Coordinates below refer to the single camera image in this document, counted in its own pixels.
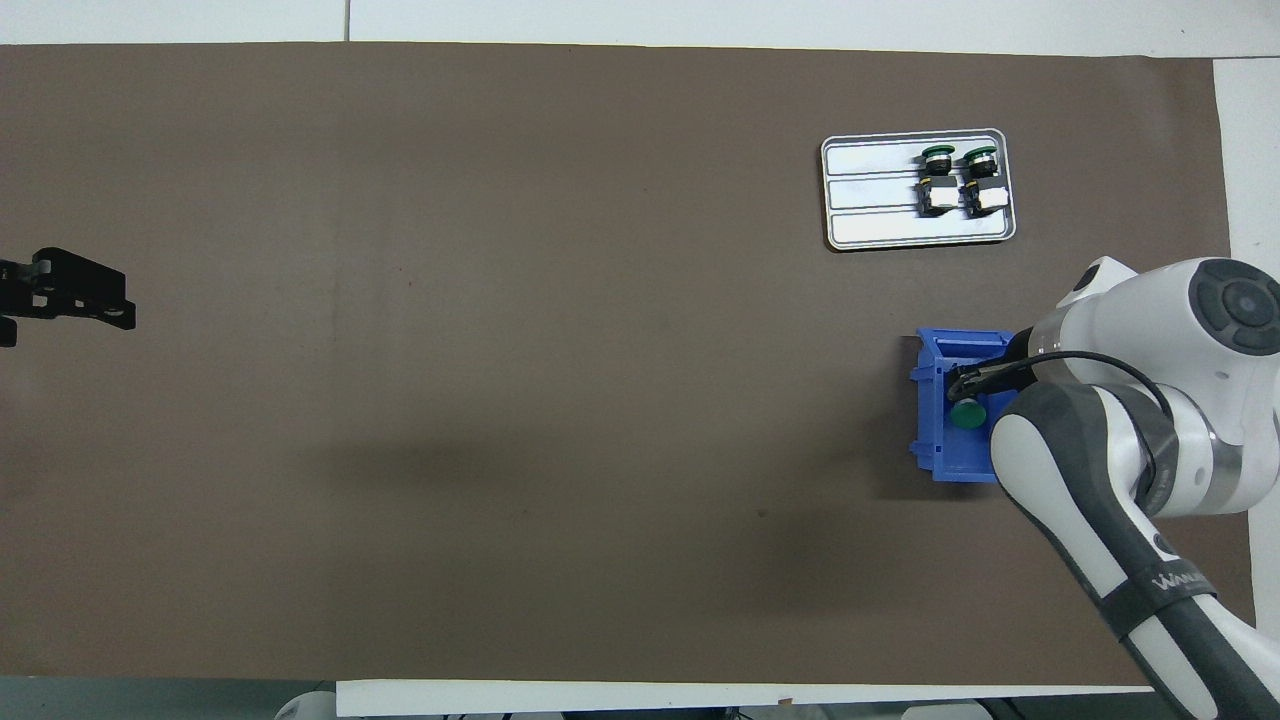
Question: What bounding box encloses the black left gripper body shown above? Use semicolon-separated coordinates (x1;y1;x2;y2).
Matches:
0;260;36;319

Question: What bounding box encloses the silver metal tray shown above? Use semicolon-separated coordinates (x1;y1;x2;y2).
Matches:
820;128;1018;251

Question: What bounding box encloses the blue plastic bin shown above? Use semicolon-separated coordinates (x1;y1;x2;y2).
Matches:
908;327;1021;486

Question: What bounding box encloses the brown table mat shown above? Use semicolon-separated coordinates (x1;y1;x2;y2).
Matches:
0;42;1259;689

